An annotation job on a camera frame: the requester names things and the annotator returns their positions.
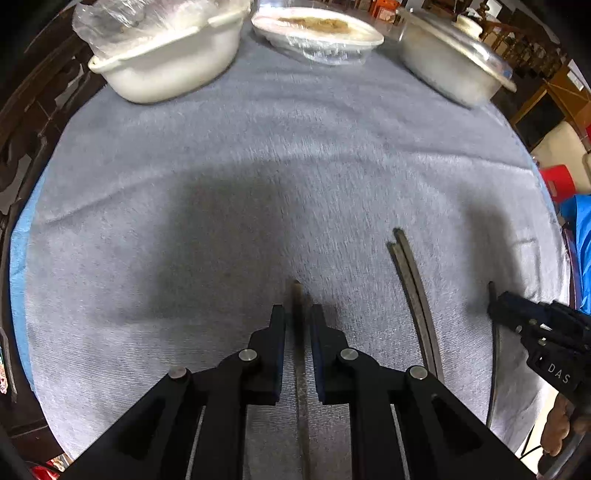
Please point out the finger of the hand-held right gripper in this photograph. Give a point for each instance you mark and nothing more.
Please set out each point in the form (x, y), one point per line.
(508, 318)
(524, 302)

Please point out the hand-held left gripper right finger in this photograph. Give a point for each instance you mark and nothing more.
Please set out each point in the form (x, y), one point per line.
(317, 355)

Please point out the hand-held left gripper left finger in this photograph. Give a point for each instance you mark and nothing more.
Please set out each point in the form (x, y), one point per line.
(279, 350)

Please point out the person's right hand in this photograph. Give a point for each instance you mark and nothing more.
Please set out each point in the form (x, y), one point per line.
(558, 424)

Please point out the person's blue clothing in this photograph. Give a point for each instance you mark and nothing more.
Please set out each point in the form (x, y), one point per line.
(579, 230)

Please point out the red plastic chair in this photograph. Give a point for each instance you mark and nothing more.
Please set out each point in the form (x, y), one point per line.
(561, 180)

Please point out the grey tablecloth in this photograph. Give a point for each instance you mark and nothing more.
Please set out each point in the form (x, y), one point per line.
(231, 184)

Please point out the wooden stair railing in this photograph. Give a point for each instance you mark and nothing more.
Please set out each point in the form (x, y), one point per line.
(521, 41)

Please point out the steel pot with lid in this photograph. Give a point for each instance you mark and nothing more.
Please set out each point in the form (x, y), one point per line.
(461, 41)

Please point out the blue tablecloth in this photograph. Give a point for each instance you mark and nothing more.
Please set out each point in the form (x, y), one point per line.
(21, 258)

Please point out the white ceramic pot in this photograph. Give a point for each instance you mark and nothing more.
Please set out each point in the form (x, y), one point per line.
(161, 69)

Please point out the plastic-wrapped plate of food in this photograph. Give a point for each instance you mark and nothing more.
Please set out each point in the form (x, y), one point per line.
(318, 32)

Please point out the carved wooden console table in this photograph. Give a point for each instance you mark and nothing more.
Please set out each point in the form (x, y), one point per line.
(27, 92)

